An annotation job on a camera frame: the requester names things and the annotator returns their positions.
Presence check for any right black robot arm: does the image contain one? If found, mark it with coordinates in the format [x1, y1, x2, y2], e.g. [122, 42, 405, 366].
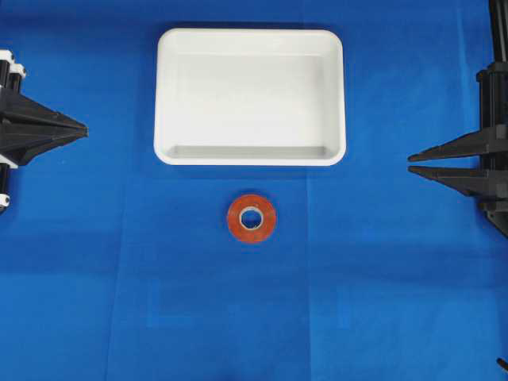
[408, 1, 507, 235]

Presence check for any blue table cloth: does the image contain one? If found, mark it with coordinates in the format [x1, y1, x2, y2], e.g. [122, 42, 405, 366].
[1, 1, 507, 380]

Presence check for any red tape roll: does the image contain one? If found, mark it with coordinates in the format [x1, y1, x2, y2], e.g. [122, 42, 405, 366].
[226, 194, 277, 244]

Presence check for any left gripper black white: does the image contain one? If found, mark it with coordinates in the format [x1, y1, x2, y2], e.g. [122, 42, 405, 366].
[0, 48, 89, 216]

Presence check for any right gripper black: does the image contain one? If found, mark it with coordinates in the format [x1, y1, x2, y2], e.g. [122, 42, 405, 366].
[408, 62, 507, 236]

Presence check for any white rectangular plastic case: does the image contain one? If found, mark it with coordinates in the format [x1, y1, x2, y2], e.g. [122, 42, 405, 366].
[153, 28, 347, 167]

